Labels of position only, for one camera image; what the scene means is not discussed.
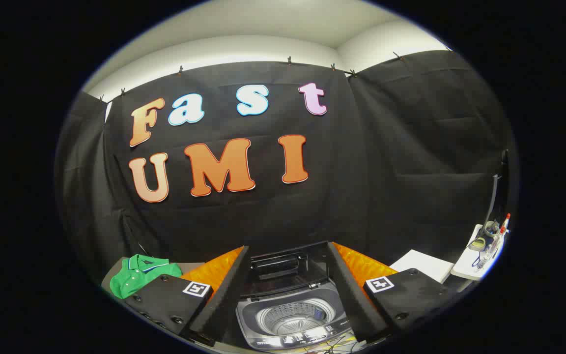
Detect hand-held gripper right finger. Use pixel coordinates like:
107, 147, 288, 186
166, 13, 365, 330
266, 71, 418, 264
326, 241, 453, 345

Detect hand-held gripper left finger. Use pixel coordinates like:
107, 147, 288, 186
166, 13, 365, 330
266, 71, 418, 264
125, 245, 252, 347

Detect grey washing machine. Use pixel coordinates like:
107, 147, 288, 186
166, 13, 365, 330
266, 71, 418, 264
235, 280, 357, 351

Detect green polo shirt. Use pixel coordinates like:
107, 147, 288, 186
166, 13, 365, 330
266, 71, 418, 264
110, 254, 183, 299

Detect grey stand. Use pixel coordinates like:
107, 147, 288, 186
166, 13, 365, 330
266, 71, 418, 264
100, 262, 206, 295

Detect white board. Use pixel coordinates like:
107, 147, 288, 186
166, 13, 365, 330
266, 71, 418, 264
390, 249, 454, 284

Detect black cables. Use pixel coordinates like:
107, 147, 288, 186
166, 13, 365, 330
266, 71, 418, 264
303, 338, 358, 354

